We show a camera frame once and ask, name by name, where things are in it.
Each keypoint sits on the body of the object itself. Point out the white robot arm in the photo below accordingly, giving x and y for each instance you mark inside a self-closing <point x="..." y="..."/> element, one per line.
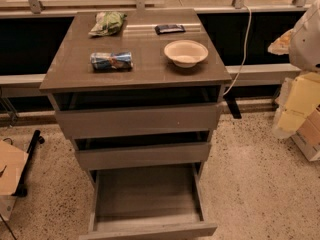
<point x="302" y="42"/>

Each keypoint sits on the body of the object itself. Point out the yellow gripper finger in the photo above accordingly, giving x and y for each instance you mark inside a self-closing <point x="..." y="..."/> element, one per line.
<point x="298" y="98"/>

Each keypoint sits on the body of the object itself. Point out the grey drawer cabinet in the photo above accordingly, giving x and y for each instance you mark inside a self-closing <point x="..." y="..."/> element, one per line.
<point x="72" y="84"/>

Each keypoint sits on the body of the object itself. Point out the white paper bowl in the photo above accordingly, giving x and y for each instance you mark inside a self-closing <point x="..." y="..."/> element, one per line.
<point x="186" y="53"/>

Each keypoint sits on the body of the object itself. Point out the black stand leg left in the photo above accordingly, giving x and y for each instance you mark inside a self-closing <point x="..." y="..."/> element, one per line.
<point x="21" y="190"/>

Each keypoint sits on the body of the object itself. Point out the top grey drawer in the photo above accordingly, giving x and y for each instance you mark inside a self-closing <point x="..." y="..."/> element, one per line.
<point x="83" y="124"/>

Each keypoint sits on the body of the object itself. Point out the blue silver redbull can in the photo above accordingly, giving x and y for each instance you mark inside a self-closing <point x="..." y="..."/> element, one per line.
<point x="106" y="61"/>

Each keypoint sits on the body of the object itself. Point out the middle grey drawer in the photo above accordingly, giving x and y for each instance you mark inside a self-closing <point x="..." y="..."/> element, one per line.
<point x="143" y="156"/>

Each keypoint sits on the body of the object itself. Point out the green chip bag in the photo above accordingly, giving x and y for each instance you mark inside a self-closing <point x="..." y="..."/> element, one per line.
<point x="107" y="23"/>

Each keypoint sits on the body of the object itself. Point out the brown cardboard sheet left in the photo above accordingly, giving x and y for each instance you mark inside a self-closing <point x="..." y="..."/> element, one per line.
<point x="12" y="163"/>

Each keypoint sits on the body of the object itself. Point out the brown cardboard box right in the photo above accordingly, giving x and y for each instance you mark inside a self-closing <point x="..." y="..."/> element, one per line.
<point x="307" y="138"/>

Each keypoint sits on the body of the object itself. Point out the black bracket behind cabinet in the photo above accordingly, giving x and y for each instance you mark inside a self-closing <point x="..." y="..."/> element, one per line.
<point x="232" y="105"/>

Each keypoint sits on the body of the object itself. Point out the bottom grey open drawer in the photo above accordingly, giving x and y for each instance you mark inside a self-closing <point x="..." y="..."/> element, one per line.
<point x="148" y="203"/>

